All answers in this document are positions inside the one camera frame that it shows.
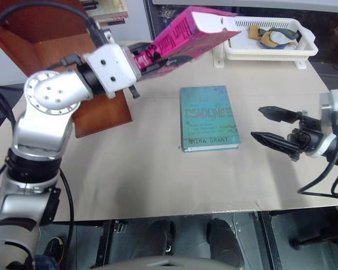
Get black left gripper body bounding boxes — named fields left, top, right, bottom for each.
left=128, top=42, right=166, bottom=83

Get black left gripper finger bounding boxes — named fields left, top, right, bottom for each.
left=146, top=57, right=187, bottom=74
left=141, top=44, right=163, bottom=62

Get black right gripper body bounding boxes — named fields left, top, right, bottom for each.
left=287, top=111, right=325, bottom=161

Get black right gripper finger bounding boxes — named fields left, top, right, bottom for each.
left=258, top=105, right=303, bottom=124
left=250, top=130, right=301, bottom=159

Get pink hardcover book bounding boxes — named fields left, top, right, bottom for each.
left=134, top=6, right=242, bottom=83

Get cream paperback book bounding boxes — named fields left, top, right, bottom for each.
left=86, top=8, right=129, bottom=25

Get yellowish paperback book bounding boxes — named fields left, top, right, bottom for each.
left=100, top=0, right=128, bottom=15

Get teal Deadline book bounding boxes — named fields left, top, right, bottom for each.
left=179, top=85, right=241, bottom=154

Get brown wooden bookshelf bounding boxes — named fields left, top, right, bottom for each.
left=0, top=0, right=134, bottom=139

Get white plastic slotted tray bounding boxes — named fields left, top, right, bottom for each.
left=213, top=16, right=319, bottom=70

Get items inside basket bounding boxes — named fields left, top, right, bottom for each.
left=259, top=31, right=290, bottom=50

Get dark green cloth piece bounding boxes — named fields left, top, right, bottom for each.
left=270, top=28, right=303, bottom=43

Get yellow cloth piece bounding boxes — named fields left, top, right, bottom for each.
left=248, top=25, right=265, bottom=41

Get black chair base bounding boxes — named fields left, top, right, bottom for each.
left=288, top=235, right=338, bottom=251

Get dark rounded robot foot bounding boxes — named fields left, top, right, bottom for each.
left=142, top=219, right=177, bottom=258
left=207, top=218, right=241, bottom=254

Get grey robot torso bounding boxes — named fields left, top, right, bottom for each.
left=91, top=254, right=246, bottom=270

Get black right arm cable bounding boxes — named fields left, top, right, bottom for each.
left=297, top=112, right=338, bottom=202

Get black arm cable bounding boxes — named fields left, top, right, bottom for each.
left=297, top=112, right=338, bottom=202
left=0, top=2, right=115, bottom=71

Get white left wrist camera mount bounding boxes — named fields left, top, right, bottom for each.
left=83, top=44, right=142, bottom=100

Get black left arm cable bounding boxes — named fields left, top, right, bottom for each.
left=0, top=2, right=115, bottom=71

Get black table frame leg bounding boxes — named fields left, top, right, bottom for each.
left=257, top=210, right=284, bottom=270
left=97, top=219, right=122, bottom=267

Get black thin body cable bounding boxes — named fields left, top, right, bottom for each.
left=57, top=170, right=75, bottom=255

